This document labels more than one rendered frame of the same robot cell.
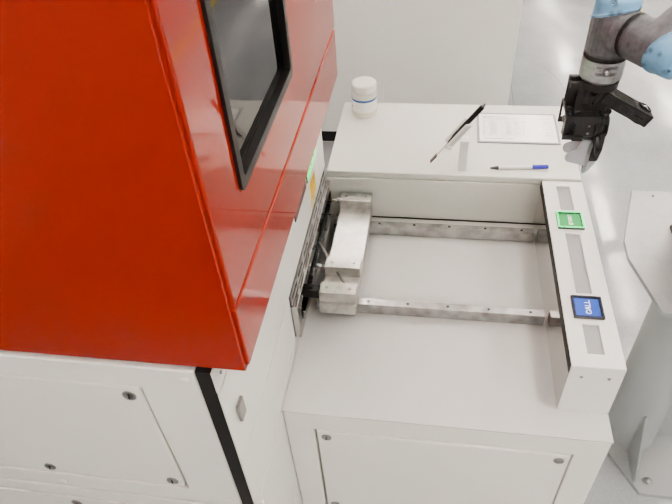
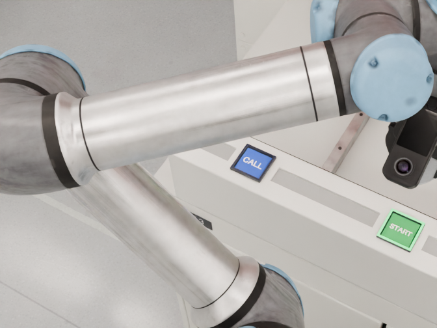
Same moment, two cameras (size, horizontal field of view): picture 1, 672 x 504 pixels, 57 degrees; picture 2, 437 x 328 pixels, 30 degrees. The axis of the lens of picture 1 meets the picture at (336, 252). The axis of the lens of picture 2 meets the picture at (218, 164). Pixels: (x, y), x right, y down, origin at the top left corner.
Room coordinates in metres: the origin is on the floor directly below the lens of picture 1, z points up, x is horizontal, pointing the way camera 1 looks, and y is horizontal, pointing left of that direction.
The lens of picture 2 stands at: (1.03, -1.19, 2.06)
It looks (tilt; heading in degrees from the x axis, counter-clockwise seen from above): 55 degrees down; 115
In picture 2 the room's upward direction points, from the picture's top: 6 degrees counter-clockwise
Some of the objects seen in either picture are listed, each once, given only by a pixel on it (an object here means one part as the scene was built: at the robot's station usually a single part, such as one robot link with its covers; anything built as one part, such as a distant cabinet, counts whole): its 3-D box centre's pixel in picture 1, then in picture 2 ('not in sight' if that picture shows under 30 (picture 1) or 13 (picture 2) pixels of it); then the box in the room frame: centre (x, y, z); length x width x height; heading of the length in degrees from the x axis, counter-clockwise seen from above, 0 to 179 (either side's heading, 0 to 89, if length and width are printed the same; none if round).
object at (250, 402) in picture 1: (286, 265); not in sight; (0.89, 0.10, 1.02); 0.82 x 0.03 x 0.40; 168
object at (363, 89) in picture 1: (364, 97); not in sight; (1.55, -0.11, 1.01); 0.07 x 0.07 x 0.10
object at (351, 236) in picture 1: (348, 253); not in sight; (1.08, -0.03, 0.87); 0.36 x 0.08 x 0.03; 168
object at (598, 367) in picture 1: (571, 283); (324, 220); (0.90, -0.50, 0.89); 0.55 x 0.09 x 0.14; 168
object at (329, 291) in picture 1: (338, 292); not in sight; (0.92, 0.00, 0.89); 0.08 x 0.03 x 0.03; 78
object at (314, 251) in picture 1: (314, 251); not in sight; (1.06, 0.05, 0.89); 0.44 x 0.02 x 0.10; 168
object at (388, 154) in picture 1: (449, 158); not in sight; (1.39, -0.33, 0.89); 0.62 x 0.35 x 0.14; 78
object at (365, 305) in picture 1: (427, 309); (370, 103); (0.90, -0.19, 0.84); 0.50 x 0.02 x 0.03; 78
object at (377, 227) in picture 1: (431, 230); not in sight; (1.17, -0.25, 0.84); 0.50 x 0.02 x 0.03; 78
